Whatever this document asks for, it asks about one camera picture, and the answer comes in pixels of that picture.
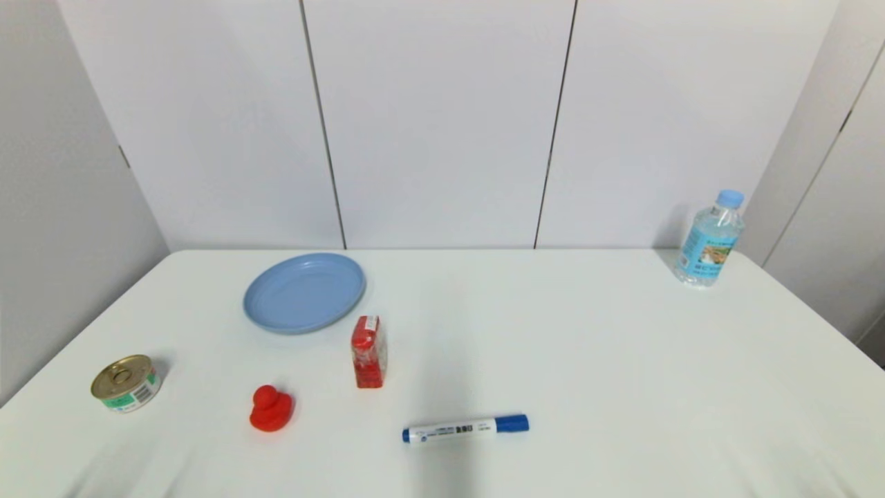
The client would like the red snack packet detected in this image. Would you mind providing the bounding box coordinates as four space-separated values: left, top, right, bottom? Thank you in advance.
351 315 389 389

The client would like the blue round plate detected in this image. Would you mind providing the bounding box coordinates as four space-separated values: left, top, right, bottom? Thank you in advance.
243 252 367 335

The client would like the blue capped white marker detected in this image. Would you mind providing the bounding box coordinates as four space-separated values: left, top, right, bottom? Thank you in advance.
402 414 530 445

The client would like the red rubber duck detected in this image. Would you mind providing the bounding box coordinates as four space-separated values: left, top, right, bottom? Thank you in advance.
249 385 296 433

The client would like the clear water bottle blue cap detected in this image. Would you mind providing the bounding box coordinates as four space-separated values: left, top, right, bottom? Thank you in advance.
674 190 746 288

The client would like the tin can green label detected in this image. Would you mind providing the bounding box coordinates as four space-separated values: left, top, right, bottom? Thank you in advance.
91 355 162 414

